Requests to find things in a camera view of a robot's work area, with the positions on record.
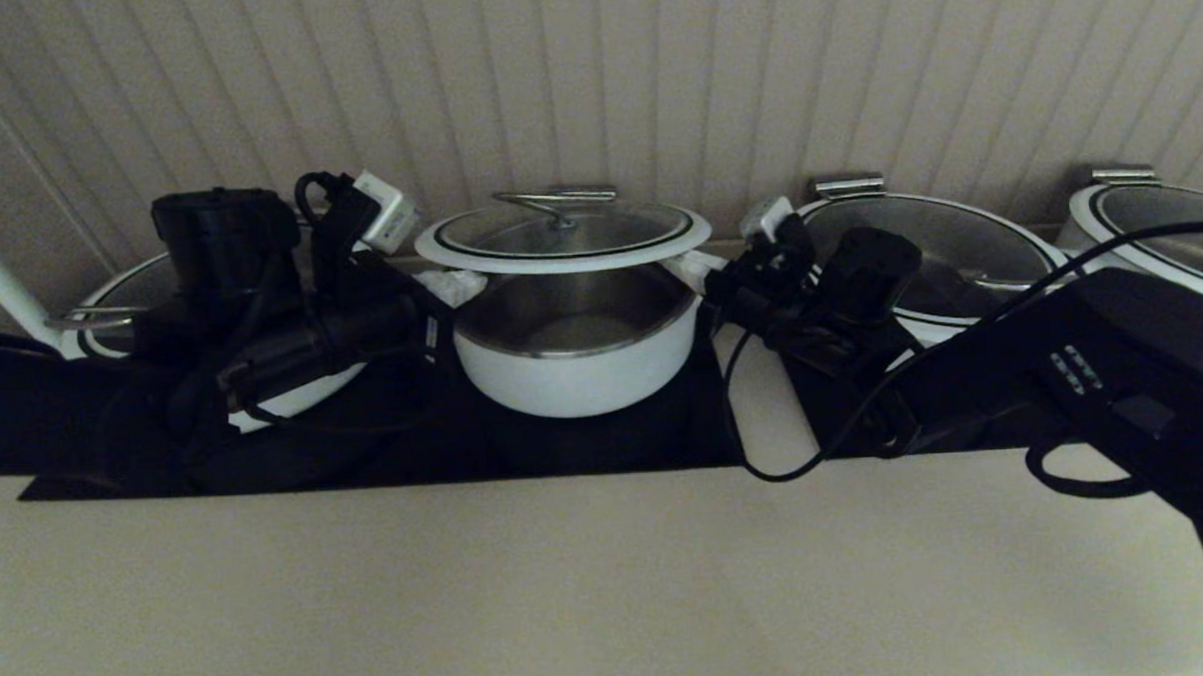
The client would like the black glass induction cooktop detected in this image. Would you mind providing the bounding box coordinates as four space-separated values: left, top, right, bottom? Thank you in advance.
766 308 1047 463
12 323 747 502

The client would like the small deep white pot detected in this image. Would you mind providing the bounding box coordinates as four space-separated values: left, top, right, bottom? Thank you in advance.
451 259 710 422

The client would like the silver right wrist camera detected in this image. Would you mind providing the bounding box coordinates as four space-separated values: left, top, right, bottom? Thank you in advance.
738 195 797 244

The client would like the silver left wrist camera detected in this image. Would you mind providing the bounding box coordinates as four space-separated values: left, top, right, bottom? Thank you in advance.
352 167 422 256

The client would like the small glass lid white rim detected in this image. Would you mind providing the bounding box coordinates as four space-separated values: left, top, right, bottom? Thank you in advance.
413 181 713 278

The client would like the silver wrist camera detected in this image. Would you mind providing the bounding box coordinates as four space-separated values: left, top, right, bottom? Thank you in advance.
738 195 797 244
352 167 422 256

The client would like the far right white pot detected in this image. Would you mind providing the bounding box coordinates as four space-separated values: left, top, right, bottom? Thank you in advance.
1066 181 1203 315

